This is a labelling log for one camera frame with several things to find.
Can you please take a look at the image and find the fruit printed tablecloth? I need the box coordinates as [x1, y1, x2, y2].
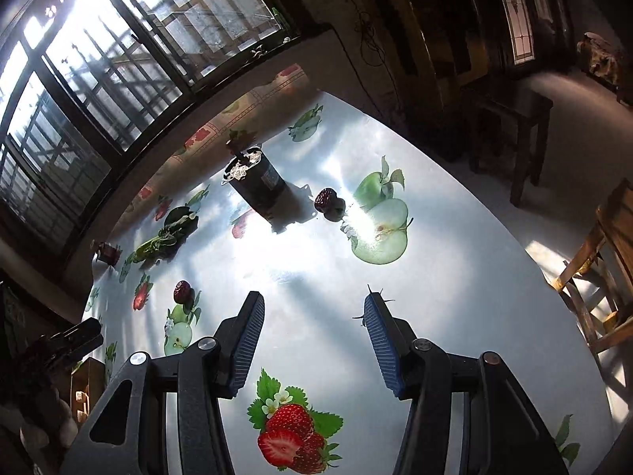
[81, 62, 624, 475]

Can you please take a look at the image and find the wooden door with glass panels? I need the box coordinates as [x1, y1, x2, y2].
[487, 0, 577, 67]

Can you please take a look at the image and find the black electric motor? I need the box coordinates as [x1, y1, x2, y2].
[225, 143, 288, 209]

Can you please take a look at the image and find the light green lettuce stalk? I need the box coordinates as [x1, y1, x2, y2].
[135, 230, 181, 260]

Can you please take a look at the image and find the wood root carving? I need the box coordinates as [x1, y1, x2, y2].
[576, 32, 626, 92]

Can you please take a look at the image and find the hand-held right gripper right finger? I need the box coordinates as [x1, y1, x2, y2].
[363, 293, 569, 475]

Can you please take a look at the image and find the light wooden chair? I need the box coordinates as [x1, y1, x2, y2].
[544, 178, 633, 397]

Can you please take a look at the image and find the hanging wall cable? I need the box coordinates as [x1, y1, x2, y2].
[353, 5, 396, 67]

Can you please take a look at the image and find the dark green leafy vegetable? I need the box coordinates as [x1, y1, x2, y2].
[163, 206, 199, 231]

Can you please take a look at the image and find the person's left hand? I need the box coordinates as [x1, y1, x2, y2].
[20, 388, 79, 475]

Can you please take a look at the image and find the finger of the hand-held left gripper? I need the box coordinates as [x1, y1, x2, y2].
[54, 319, 104, 362]

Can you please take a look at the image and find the dark wooden stool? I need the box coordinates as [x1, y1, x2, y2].
[460, 76, 555, 209]

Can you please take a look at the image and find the black cylinder with foil top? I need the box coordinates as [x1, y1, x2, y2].
[91, 240, 122, 266]

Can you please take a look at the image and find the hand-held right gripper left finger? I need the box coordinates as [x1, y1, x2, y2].
[59, 291, 266, 475]

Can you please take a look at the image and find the dark framed window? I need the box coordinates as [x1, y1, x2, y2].
[0, 0, 302, 268]

